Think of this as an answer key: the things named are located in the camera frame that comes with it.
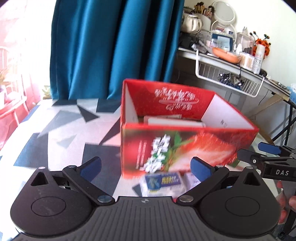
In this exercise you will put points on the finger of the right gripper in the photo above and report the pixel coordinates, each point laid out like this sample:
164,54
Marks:
273,149
252,158

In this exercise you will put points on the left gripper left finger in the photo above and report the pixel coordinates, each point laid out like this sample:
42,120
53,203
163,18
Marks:
81,177

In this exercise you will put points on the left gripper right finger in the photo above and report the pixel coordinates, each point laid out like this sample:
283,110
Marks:
210,178

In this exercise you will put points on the white case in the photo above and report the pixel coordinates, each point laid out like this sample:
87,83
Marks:
173,120

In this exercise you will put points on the person's right hand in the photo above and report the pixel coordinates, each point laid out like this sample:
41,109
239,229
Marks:
284,202

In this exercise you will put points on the blue white small packet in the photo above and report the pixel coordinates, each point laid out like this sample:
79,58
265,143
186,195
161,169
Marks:
162,184

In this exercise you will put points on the black folding side table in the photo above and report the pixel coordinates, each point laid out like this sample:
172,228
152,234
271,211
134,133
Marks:
283,122

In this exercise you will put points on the blue tissue pack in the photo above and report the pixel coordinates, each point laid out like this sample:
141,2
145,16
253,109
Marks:
292,90

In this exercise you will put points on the dark vanity table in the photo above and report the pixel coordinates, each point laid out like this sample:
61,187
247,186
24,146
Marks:
278,93

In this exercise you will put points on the red strawberry cardboard box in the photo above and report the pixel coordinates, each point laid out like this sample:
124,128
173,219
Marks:
152,149

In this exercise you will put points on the cotton swab box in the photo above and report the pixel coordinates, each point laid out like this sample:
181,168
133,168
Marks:
246,61

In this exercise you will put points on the white spray bottle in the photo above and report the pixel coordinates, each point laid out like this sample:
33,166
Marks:
258,58

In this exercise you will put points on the clear acrylic cosmetic organizer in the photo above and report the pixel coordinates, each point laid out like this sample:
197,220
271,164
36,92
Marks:
244,42

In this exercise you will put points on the blue packaged box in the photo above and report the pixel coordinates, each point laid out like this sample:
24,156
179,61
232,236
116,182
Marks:
223,42

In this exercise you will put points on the blue satin curtain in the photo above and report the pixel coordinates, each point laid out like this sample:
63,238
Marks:
96,45

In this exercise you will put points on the white brush holder cup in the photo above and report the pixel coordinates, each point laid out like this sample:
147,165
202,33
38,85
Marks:
206,22

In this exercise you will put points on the round white vanity mirror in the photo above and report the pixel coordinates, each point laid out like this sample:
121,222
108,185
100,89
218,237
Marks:
224,18

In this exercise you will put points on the white wire basket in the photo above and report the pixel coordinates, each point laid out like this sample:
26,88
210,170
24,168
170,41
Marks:
228,75

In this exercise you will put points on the beige drawstring cosmetic bag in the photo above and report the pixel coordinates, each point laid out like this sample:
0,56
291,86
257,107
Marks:
191,24

